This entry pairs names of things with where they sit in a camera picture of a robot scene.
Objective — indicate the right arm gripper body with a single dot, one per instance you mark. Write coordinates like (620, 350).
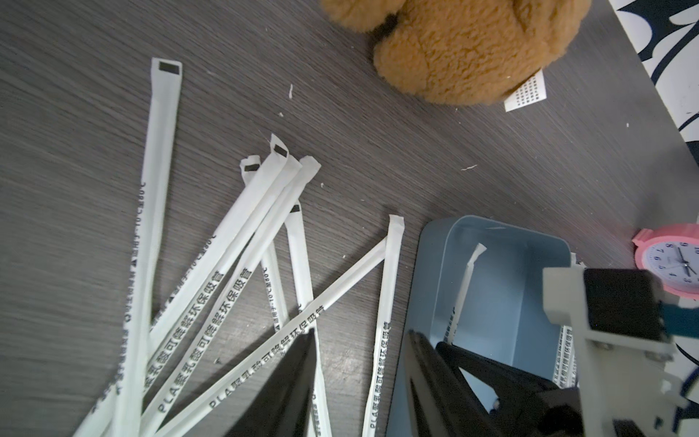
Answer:
(527, 404)

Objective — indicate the pink alarm clock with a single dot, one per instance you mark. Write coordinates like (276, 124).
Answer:
(671, 254)

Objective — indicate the blue storage box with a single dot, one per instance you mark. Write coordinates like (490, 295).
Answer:
(503, 317)

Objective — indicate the white paper-wrapped straw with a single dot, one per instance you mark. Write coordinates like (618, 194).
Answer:
(175, 321)
(279, 342)
(461, 296)
(383, 327)
(166, 80)
(304, 292)
(269, 261)
(242, 257)

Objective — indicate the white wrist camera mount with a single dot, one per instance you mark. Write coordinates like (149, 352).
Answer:
(623, 335)

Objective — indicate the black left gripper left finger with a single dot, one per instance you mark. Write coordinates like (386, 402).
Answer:
(283, 406)

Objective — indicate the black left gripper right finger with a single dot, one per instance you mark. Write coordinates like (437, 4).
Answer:
(439, 404)

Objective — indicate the brown teddy bear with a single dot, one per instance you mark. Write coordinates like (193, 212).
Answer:
(463, 52)

